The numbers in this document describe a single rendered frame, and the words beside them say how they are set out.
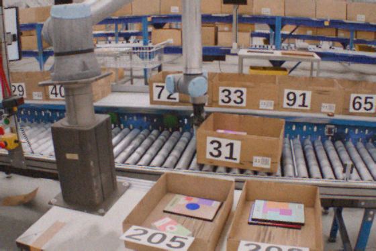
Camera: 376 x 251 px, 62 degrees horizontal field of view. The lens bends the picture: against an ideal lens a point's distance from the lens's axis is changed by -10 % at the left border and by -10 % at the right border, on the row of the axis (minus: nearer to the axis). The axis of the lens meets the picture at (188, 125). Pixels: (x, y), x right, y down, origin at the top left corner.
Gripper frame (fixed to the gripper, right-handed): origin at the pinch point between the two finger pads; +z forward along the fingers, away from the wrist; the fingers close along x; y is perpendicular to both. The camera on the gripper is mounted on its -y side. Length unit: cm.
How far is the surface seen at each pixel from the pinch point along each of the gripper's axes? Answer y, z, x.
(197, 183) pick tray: 53, -2, 9
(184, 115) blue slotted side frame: -22.8, -4.8, -13.3
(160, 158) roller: 17.4, 5.7, -16.5
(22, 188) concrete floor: -47, 80, -172
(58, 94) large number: -29, -13, -103
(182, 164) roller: 22.7, 5.5, -4.0
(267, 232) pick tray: 73, 4, 37
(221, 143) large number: 21.7, -6.2, 14.1
